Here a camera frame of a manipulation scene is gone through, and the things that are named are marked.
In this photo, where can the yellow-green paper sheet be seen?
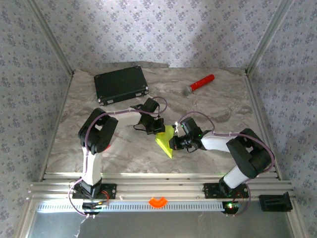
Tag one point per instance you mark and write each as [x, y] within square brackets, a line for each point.
[164, 142]

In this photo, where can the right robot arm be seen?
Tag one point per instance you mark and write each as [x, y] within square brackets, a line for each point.
[215, 143]

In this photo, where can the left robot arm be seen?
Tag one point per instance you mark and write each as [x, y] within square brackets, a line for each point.
[92, 166]

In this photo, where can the black hard case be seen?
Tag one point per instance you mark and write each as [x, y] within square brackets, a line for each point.
[121, 84]

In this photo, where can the red toy microphone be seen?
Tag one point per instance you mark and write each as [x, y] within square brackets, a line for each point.
[201, 81]

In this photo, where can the small black circuit board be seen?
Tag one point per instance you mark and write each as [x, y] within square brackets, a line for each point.
[94, 205]
[230, 206]

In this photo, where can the black plastic holder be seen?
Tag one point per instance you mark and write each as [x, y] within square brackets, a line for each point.
[275, 202]

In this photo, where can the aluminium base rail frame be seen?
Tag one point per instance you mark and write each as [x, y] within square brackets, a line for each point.
[158, 186]

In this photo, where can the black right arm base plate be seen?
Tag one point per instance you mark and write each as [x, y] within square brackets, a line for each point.
[210, 191]

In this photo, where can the aluminium side rail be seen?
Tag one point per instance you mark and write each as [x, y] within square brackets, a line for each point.
[55, 126]
[262, 124]

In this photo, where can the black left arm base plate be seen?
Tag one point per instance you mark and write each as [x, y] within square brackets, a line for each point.
[110, 191]

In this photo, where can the aluminium frame post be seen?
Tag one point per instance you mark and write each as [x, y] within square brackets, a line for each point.
[268, 37]
[49, 37]

